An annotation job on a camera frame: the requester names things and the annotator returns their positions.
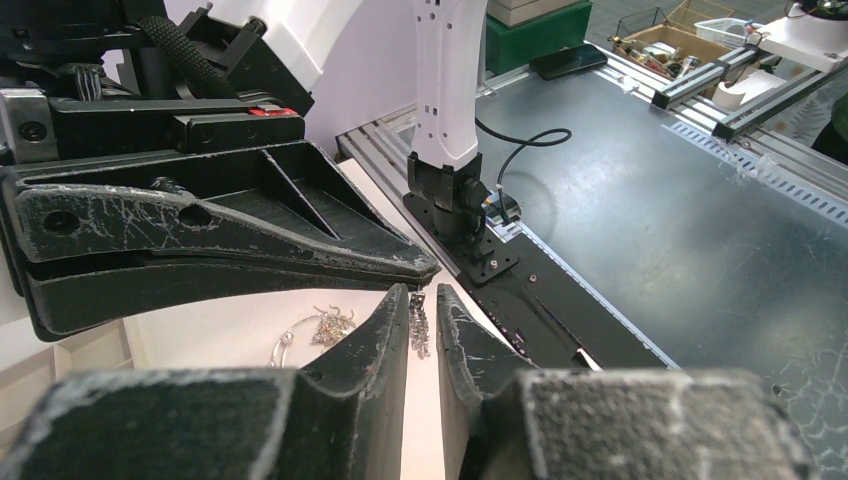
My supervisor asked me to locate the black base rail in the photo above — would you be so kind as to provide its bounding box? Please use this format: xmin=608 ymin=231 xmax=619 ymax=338
xmin=403 ymin=194 xmax=675 ymax=369

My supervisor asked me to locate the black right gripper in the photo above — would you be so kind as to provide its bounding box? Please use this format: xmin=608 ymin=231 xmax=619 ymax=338
xmin=1 ymin=1 xmax=439 ymax=285

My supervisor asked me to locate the silver hoop necklace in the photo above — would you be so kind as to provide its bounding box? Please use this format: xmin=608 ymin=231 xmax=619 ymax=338
xmin=267 ymin=311 xmax=326 ymax=370

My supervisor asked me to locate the small silver earring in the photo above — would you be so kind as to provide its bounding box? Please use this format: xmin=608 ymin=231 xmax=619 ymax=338
xmin=409 ymin=291 xmax=431 ymax=359

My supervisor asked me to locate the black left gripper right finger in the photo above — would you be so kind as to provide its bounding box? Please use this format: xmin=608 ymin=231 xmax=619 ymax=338
xmin=436 ymin=284 xmax=815 ymax=479

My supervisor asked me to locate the beige divided tray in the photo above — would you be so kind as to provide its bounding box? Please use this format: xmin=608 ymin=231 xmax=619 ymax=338
xmin=1 ymin=320 xmax=135 ymax=450

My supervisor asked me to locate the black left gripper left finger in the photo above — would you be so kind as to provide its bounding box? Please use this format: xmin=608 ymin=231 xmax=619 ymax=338
xmin=1 ymin=284 xmax=409 ymax=479

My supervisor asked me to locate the green storage bin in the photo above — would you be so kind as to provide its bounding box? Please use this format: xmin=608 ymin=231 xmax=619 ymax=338
xmin=485 ymin=1 xmax=593 ymax=74

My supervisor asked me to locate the white slotted cable duct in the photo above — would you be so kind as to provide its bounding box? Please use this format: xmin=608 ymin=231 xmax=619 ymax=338
xmin=665 ymin=121 xmax=847 ymax=229

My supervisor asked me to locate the black right camera cable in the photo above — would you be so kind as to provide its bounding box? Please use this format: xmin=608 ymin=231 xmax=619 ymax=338
xmin=474 ymin=116 xmax=574 ymax=227

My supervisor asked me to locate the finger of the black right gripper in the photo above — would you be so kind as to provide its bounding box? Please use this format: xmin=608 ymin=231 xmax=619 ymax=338
xmin=22 ymin=263 xmax=411 ymax=341

